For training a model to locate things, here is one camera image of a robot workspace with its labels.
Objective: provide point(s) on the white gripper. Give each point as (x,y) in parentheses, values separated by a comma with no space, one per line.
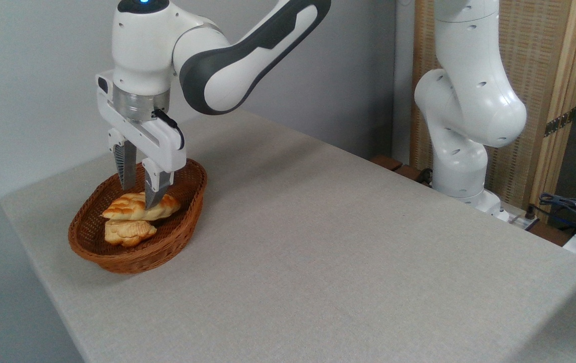
(151,141)

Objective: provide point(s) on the orange braided bread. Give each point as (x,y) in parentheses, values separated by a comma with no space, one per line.
(131,207)

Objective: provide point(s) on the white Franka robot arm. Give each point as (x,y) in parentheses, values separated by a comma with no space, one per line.
(469,101)

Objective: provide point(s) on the pale round bread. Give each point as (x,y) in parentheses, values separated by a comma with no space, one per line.
(129,233)

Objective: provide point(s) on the brown woven wicker basket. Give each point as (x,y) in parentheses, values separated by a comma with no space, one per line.
(131,259)

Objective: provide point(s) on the brown wooden block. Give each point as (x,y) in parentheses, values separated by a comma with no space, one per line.
(386,162)
(408,172)

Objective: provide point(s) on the grey tablecloth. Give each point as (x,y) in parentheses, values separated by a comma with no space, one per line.
(368,282)

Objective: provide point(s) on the wood and rattan folding screen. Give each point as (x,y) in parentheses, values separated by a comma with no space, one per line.
(545,60)

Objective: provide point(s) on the black metal screen hinge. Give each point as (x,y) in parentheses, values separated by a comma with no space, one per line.
(560,122)

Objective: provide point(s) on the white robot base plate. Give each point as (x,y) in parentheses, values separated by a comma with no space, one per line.
(514,216)

